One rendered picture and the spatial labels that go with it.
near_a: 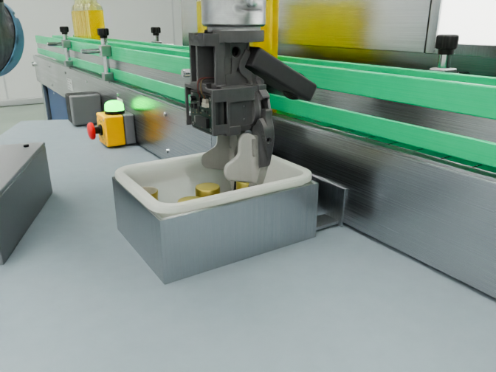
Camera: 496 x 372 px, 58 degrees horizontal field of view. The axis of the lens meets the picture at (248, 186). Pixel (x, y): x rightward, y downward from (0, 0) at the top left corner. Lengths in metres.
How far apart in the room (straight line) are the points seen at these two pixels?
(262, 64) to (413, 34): 0.30
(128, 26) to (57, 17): 0.93
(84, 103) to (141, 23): 5.70
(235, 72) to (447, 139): 0.25
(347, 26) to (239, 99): 0.39
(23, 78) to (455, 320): 6.40
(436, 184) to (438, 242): 0.07
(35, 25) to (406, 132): 6.25
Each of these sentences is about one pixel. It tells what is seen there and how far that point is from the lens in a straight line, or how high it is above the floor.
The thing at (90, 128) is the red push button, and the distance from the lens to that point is 1.08.
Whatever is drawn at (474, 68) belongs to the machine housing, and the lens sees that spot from 0.75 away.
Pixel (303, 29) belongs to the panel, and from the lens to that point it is 0.96.
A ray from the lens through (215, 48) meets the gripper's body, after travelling 0.53.
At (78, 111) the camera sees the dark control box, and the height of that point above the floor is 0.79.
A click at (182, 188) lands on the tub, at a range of 0.66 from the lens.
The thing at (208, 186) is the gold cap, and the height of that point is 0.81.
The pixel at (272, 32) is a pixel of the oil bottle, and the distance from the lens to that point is 0.86.
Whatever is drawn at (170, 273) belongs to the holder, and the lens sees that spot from 0.52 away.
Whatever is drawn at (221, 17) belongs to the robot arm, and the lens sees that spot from 0.53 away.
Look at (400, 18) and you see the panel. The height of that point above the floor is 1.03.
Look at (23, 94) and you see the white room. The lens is 6.68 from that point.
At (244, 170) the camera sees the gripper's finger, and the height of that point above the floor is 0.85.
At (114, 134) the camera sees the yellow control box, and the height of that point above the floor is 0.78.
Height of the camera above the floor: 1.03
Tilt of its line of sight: 20 degrees down
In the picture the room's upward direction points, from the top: straight up
